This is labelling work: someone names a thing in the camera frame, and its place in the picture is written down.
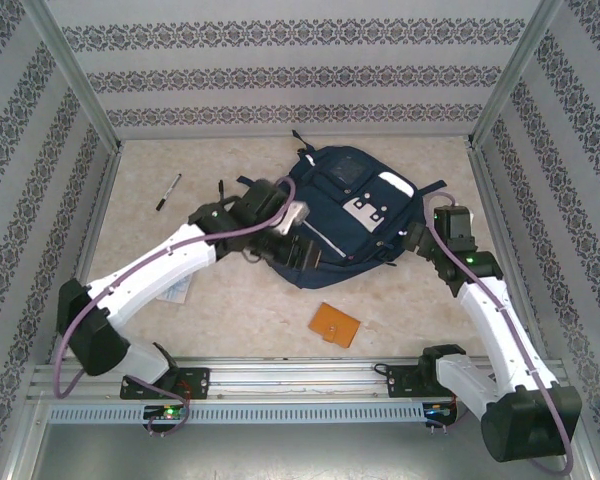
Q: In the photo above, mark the all-black pen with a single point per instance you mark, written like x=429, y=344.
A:
x=221, y=188

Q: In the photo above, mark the navy blue student backpack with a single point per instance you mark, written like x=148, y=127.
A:
x=360, y=235

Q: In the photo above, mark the white paper with blue print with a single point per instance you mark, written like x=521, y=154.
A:
x=177, y=292

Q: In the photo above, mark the orange leather wallet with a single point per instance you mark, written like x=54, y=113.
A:
x=332, y=324

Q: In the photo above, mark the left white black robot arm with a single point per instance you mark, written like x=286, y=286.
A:
x=95, y=340

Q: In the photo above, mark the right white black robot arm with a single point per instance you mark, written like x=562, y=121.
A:
x=520, y=430

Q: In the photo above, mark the black marker with white barrel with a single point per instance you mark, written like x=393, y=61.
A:
x=168, y=192

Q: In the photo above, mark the grey sheet metal shelf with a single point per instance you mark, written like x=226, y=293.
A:
x=300, y=455

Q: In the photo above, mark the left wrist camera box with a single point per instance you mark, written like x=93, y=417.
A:
x=295, y=215

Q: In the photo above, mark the aluminium table side rail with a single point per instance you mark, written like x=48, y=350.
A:
x=485, y=175
x=96, y=225

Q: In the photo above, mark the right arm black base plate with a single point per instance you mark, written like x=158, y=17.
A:
x=400, y=382

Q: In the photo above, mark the aluminium mounting rail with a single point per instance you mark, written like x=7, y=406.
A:
x=300, y=380

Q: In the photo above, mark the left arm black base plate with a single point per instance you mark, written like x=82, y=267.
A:
x=200, y=382

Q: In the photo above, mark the aluminium frame post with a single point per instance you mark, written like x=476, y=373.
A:
x=80, y=85
x=517, y=75

